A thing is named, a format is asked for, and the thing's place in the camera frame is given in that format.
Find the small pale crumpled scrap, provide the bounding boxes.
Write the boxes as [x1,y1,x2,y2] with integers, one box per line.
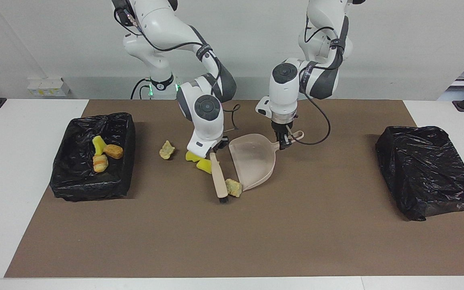
[159,140,176,160]

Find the beige hand brush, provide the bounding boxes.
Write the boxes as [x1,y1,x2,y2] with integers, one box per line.
[210,152,229,203]

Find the pale bread chunk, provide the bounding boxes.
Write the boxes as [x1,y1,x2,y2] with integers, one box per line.
[225,178,243,198]

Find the yellow sponge wedge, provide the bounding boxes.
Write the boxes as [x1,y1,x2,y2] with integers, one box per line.
[92,135,107,156]

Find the white wall socket box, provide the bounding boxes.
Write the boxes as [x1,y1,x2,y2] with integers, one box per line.
[27,77,70,97]

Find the beige plastic dustpan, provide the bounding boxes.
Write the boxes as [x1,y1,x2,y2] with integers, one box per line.
[228,130,305,192]

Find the striped croissant piece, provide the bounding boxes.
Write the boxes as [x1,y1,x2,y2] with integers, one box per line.
[93,155,109,173]

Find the brown table mat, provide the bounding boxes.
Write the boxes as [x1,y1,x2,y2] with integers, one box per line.
[4,99,464,278]

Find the brown bread nugget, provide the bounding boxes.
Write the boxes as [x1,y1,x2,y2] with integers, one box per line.
[103,144,124,160]

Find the bin wrapped in black bag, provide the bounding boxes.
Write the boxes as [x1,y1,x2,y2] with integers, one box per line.
[375,126,464,222]

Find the notched yellow sponge piece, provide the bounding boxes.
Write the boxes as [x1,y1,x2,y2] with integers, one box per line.
[196,158,213,174]

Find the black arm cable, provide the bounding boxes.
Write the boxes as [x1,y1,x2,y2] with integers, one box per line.
[113,7,241,132]
[290,16,347,146]

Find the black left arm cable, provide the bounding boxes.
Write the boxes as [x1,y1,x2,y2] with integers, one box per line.
[290,16,347,146]

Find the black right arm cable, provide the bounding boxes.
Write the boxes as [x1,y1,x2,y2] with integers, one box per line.
[113,7,241,132]

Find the open bin with black bag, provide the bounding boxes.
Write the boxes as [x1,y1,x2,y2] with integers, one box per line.
[50,112,137,202]

